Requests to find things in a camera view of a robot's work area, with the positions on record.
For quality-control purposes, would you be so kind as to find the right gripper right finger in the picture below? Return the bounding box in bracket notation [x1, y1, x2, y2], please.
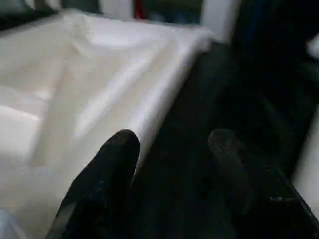
[207, 128, 319, 239]

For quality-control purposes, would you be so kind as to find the red package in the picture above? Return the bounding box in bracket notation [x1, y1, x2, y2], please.
[134, 0, 146, 18]

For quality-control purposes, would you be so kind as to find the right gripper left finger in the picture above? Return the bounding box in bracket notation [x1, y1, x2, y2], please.
[46, 128, 141, 239]

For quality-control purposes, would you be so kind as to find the black work mat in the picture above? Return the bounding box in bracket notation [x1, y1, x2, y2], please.
[0, 6, 319, 239]

